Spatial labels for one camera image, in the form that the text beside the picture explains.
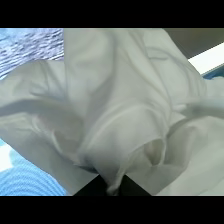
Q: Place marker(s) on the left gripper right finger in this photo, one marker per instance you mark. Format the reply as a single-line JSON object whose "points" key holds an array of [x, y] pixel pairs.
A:
{"points": [[133, 188]]}

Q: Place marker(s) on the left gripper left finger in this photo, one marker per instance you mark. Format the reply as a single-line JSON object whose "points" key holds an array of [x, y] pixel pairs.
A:
{"points": [[91, 188]]}

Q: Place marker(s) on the white shirt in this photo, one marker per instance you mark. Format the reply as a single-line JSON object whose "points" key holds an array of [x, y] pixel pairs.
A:
{"points": [[126, 106]]}

